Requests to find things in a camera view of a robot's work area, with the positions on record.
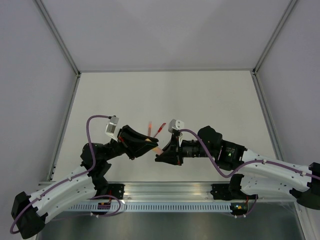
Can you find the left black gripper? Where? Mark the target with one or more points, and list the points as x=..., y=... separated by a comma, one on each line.
x=135, y=149

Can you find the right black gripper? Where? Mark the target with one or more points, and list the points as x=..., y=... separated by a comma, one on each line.
x=174, y=147

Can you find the orange marker pen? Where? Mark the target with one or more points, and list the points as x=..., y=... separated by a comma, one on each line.
x=156, y=150

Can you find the orange grip clear pen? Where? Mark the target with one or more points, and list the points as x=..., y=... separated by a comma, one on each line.
x=150, y=126

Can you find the red grip clear pen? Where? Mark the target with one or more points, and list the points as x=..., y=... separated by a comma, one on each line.
x=160, y=129

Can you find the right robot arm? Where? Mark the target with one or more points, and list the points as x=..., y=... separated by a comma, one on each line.
x=251, y=175

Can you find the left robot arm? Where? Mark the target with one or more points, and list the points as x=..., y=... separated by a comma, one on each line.
x=31, y=212

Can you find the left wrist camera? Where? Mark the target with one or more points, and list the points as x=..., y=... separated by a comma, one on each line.
x=112, y=129

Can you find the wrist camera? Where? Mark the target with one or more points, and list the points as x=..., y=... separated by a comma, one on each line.
x=112, y=129
x=174, y=127

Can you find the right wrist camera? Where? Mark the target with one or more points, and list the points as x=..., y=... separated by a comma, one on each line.
x=174, y=127

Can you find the aluminium mounting rail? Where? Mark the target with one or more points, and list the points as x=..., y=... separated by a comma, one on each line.
x=184, y=191

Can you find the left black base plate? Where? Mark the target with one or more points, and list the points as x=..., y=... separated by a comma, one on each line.
x=114, y=189

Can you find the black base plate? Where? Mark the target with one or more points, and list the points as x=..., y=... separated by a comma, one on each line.
x=114, y=189
x=222, y=191

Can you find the white slotted cable duct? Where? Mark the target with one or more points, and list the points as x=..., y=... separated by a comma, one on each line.
x=148, y=207

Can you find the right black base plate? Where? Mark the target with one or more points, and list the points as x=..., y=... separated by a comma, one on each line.
x=222, y=191

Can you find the left aluminium frame post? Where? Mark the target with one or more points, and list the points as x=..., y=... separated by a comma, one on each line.
x=56, y=35

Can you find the aluminium frame post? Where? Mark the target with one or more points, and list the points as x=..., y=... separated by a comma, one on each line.
x=275, y=34
x=56, y=35

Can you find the right aluminium frame post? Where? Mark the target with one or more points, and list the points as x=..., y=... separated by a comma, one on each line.
x=275, y=34

